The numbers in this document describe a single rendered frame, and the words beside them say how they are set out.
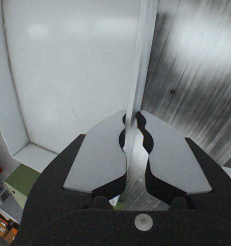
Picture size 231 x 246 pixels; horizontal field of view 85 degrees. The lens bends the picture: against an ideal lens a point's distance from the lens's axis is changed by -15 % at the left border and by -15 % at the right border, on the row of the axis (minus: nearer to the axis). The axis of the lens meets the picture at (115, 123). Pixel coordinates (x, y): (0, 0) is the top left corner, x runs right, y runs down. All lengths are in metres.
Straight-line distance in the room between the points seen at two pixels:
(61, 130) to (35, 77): 0.08
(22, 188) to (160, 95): 0.34
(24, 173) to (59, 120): 0.23
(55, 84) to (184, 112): 0.16
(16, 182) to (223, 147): 0.41
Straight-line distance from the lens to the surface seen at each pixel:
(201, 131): 0.19
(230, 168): 0.24
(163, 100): 0.16
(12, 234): 4.62
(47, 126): 0.25
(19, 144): 0.30
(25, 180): 0.40
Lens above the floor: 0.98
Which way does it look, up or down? 54 degrees down
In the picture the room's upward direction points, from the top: 150 degrees counter-clockwise
